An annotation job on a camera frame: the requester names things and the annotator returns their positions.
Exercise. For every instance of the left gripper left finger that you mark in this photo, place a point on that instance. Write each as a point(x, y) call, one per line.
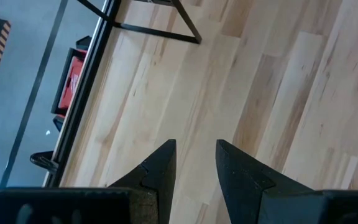
point(154, 193)

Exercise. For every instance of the red black jobsite radio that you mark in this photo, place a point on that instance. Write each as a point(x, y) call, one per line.
point(71, 84)

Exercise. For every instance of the wooden shelf black metal frame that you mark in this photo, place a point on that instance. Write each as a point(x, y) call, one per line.
point(154, 31)

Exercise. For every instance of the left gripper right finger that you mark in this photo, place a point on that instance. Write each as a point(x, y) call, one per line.
point(247, 199)

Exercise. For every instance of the black rounded bracket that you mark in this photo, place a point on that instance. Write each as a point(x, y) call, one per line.
point(43, 160)

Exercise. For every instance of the small white floor scrap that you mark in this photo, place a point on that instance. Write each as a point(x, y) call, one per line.
point(48, 132)

